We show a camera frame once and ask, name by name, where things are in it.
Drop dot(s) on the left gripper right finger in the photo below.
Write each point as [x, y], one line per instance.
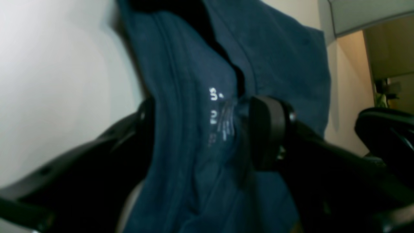
[336, 191]

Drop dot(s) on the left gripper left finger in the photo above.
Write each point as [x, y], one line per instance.
[85, 189]

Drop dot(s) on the dark blue T-shirt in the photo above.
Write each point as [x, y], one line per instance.
[202, 60]

